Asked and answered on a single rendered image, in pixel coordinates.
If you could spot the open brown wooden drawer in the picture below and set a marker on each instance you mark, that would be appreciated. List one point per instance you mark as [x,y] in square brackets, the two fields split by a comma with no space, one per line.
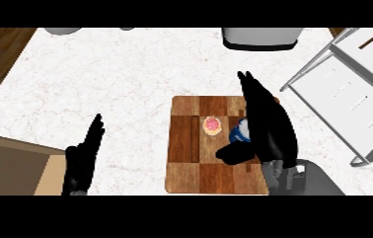
[26,169]

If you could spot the pink frosted cupcake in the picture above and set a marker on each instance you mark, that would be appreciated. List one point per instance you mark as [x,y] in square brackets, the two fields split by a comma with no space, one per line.
[212,125]

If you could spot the brown wooden cutting board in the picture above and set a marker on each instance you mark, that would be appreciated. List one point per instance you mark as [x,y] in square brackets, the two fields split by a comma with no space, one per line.
[208,146]

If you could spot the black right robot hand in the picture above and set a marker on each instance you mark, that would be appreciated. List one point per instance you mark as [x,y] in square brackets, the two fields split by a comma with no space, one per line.
[267,123]

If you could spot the grey appliance with black base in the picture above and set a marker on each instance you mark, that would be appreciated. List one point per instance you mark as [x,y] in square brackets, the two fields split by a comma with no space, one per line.
[259,38]

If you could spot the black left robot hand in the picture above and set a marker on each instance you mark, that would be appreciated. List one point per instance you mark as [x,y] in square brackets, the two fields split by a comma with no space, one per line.
[82,159]

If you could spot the blue and white bowl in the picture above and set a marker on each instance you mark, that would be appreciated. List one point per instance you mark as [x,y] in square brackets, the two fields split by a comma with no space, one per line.
[240,131]

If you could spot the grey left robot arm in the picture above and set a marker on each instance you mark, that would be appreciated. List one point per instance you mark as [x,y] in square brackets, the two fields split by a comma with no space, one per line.
[77,193]

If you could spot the grey round object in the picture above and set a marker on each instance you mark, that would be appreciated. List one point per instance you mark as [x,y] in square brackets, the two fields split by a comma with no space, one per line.
[62,30]

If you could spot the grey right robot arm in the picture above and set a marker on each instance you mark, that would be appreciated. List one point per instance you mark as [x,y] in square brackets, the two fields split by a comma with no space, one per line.
[301,179]

